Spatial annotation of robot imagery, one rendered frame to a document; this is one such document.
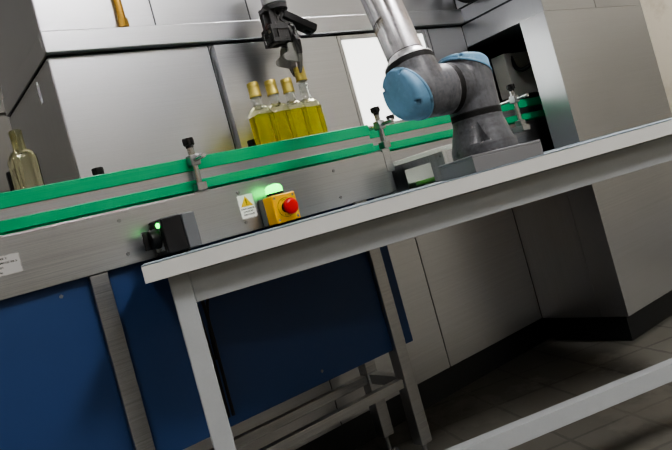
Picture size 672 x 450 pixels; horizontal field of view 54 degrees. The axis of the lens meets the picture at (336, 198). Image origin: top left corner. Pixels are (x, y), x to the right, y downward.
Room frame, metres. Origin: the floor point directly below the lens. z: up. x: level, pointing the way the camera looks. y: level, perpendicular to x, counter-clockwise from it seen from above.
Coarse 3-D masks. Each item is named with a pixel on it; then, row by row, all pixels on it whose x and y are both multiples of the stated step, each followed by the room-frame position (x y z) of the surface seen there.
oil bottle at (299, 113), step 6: (288, 102) 1.91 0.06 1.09; (294, 102) 1.90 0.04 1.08; (300, 102) 1.91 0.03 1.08; (294, 108) 1.89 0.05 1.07; (300, 108) 1.91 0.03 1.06; (294, 114) 1.89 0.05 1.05; (300, 114) 1.90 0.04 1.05; (306, 114) 1.91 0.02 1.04; (294, 120) 1.89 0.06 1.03; (300, 120) 1.90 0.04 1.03; (306, 120) 1.91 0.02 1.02; (300, 126) 1.90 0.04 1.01; (306, 126) 1.91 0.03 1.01; (300, 132) 1.89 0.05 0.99; (306, 132) 1.90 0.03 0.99; (312, 132) 1.92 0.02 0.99
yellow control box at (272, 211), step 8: (288, 192) 1.61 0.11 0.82; (264, 200) 1.60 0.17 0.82; (272, 200) 1.58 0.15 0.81; (280, 200) 1.59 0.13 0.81; (264, 208) 1.61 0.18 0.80; (272, 208) 1.58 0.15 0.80; (280, 208) 1.59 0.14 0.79; (264, 216) 1.62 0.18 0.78; (272, 216) 1.59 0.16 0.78; (280, 216) 1.58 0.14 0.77; (288, 216) 1.59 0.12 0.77; (296, 216) 1.61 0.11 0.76; (264, 224) 1.63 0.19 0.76; (272, 224) 1.60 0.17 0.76; (280, 224) 1.62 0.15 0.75
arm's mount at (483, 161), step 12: (528, 144) 1.43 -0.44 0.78; (540, 144) 1.44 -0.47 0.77; (468, 156) 1.41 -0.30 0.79; (480, 156) 1.40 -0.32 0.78; (492, 156) 1.41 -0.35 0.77; (504, 156) 1.41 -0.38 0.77; (516, 156) 1.42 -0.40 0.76; (528, 156) 1.43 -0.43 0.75; (444, 168) 1.53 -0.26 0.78; (456, 168) 1.47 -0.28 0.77; (468, 168) 1.42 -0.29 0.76; (480, 168) 1.40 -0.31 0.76; (444, 180) 1.55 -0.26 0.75
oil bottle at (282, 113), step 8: (272, 104) 1.87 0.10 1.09; (280, 104) 1.87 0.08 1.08; (280, 112) 1.86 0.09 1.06; (288, 112) 1.88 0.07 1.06; (280, 120) 1.86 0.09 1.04; (288, 120) 1.87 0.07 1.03; (280, 128) 1.86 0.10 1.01; (288, 128) 1.87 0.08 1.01; (280, 136) 1.86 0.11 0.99; (288, 136) 1.87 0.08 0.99; (296, 136) 1.88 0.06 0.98
